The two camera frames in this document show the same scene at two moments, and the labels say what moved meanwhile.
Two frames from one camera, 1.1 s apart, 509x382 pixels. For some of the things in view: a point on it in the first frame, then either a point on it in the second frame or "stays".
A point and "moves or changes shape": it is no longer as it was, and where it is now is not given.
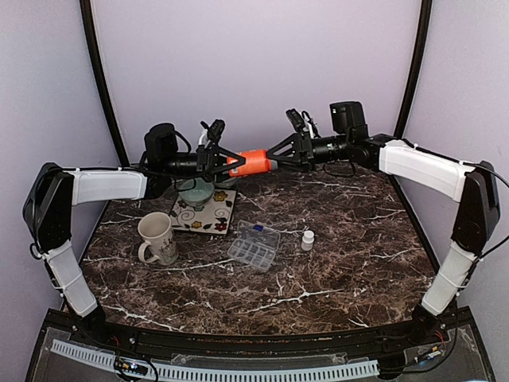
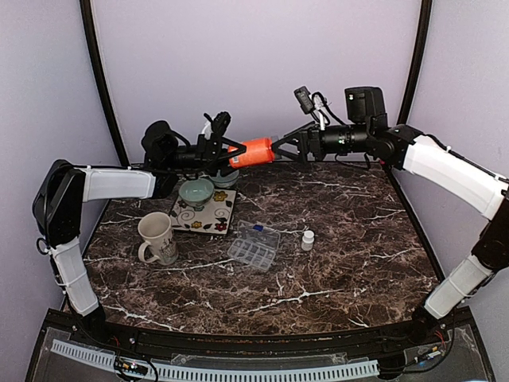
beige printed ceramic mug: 156,228 stays
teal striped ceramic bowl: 198,196 stays
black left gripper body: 196,168 stays
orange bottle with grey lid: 257,163 moves or changes shape
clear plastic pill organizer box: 255,245 stays
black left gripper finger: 241,160 to 226,142
